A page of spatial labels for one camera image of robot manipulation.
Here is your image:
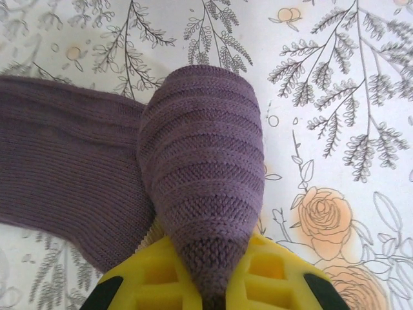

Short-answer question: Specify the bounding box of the floral table cloth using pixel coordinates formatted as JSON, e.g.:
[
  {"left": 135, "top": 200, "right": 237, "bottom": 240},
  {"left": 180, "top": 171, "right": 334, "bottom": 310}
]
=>
[{"left": 0, "top": 0, "right": 413, "bottom": 310}]

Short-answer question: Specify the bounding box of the purple knitted sock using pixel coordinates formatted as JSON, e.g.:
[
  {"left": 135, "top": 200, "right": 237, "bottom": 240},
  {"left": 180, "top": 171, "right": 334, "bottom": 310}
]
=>
[{"left": 0, "top": 63, "right": 268, "bottom": 310}]

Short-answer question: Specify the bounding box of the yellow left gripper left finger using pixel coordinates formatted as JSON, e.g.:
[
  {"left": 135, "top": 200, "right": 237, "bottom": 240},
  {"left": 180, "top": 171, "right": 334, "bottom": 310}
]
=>
[{"left": 79, "top": 236, "right": 209, "bottom": 310}]

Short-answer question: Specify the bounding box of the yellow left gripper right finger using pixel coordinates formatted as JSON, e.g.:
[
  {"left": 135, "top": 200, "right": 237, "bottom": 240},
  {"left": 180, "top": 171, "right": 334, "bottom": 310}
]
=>
[{"left": 225, "top": 233, "right": 352, "bottom": 310}]

